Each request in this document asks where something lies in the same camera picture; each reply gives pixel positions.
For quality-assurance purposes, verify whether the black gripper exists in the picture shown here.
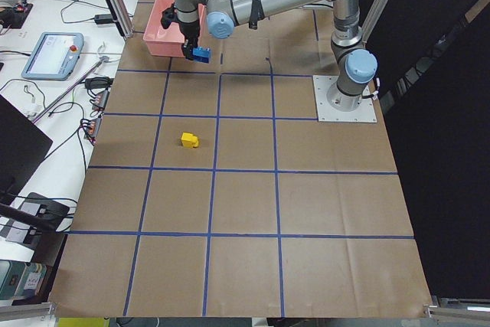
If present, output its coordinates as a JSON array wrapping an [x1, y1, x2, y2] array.
[[179, 19, 201, 60]]

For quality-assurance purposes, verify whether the blue toy block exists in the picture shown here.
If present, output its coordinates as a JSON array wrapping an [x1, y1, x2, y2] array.
[[191, 47, 211, 64]]

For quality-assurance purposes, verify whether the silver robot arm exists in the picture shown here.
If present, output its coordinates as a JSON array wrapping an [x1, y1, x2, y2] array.
[[161, 0, 377, 112]]

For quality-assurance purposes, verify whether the pink plastic box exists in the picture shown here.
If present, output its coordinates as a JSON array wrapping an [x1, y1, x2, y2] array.
[[143, 0, 205, 57]]

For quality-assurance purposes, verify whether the metal rod on desk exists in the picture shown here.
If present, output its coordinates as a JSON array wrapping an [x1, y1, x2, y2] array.
[[32, 55, 109, 124]]

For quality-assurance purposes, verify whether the black power adapter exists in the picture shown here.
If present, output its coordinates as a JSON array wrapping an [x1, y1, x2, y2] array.
[[93, 14, 114, 25]]

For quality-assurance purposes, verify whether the yellow toy block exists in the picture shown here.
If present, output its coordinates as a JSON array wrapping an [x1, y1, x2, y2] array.
[[181, 132, 200, 148]]

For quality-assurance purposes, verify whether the teach pendant tablet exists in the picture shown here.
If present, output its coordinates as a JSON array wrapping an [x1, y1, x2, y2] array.
[[21, 32, 84, 80]]

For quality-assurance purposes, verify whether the black monitor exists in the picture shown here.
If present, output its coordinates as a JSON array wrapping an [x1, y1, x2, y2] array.
[[0, 96, 53, 205]]

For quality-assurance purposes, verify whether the black device on desk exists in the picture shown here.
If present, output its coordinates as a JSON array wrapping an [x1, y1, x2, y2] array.
[[18, 192, 70, 231]]

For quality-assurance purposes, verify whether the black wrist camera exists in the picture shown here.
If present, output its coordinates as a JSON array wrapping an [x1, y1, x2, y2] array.
[[160, 3, 177, 30]]

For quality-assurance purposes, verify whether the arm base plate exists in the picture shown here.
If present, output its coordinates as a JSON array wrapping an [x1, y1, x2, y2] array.
[[312, 75, 377, 123]]

